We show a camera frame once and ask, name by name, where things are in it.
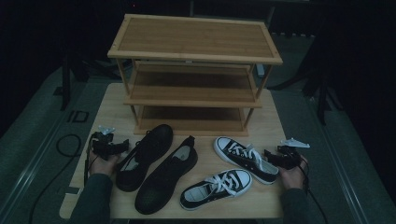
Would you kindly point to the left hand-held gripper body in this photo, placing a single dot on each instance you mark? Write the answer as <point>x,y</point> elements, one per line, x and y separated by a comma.
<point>102,146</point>

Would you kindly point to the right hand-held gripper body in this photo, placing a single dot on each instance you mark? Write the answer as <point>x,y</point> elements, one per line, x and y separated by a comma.
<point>289,157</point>

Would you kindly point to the black mesh shoe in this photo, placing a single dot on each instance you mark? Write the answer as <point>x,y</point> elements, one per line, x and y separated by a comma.
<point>165,183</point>
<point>149,152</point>

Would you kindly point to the black white canvas sneaker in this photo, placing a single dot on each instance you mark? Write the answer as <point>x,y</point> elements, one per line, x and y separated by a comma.
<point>199,194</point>
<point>236,155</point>

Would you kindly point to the wooden shoe rack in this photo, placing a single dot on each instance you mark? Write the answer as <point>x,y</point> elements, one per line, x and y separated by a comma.
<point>193,37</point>

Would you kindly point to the dark metal stand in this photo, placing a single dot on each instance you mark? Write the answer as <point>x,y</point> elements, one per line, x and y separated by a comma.
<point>66,87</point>
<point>323,102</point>

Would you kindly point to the small white box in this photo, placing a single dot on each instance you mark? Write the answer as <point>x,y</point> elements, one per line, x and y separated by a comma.
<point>260,71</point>

